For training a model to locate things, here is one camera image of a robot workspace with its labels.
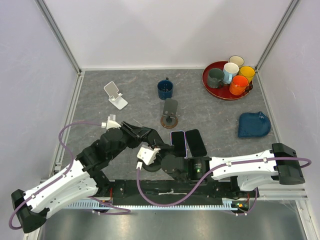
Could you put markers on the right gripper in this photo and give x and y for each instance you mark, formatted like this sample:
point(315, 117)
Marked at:
point(163, 148)

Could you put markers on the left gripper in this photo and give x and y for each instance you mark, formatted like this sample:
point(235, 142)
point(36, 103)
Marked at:
point(135, 133)

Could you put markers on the phone with lilac case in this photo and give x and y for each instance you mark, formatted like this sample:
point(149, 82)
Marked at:
point(178, 141)

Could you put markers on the black phone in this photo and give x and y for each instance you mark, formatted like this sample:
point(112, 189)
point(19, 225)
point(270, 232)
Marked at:
point(195, 143)

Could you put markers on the black round base stand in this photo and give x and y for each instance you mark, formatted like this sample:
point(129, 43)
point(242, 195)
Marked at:
point(153, 167)

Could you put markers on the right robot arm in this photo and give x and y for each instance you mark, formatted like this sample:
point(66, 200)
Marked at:
point(280, 164)

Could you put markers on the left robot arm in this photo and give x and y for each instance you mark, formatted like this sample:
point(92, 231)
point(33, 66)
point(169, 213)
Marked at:
point(83, 177)

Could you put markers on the round wooden base stand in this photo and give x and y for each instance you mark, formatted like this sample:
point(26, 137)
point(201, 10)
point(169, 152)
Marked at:
point(169, 119)

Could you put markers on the white folding phone stand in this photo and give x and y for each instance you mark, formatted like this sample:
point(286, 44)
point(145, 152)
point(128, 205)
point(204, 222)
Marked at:
point(114, 95)

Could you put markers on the black base bar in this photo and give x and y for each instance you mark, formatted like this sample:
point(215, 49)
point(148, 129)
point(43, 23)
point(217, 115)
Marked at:
point(211, 192)

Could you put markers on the dark blue mug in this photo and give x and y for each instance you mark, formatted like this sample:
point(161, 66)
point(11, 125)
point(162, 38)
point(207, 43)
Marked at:
point(165, 89)

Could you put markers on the red round tray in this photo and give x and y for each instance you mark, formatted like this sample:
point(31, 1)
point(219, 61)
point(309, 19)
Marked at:
point(223, 92)

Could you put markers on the blue leaf-shaped dish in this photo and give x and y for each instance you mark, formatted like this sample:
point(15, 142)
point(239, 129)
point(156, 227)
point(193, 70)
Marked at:
point(253, 125)

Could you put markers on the grey mug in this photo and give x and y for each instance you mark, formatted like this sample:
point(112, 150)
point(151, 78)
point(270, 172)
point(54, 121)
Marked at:
point(215, 78)

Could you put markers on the orange mug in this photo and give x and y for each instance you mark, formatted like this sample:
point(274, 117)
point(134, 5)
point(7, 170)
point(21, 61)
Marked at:
point(240, 85)

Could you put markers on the light blue mug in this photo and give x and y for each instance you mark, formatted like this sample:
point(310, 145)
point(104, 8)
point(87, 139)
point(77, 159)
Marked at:
point(230, 70)

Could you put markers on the yellow mug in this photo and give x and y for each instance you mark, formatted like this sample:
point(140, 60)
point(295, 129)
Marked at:
point(247, 72)

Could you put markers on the cream mug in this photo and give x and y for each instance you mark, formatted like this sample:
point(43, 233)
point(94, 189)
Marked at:
point(238, 60)

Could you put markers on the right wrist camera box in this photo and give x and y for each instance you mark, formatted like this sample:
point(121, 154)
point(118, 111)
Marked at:
point(145, 155)

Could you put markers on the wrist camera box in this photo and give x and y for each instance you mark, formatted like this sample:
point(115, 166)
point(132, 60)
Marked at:
point(145, 155)
point(110, 123)

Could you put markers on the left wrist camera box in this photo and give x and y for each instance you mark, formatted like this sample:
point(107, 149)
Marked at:
point(110, 123)

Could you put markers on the slotted cable duct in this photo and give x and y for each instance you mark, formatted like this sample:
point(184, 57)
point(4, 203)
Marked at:
point(90, 204)

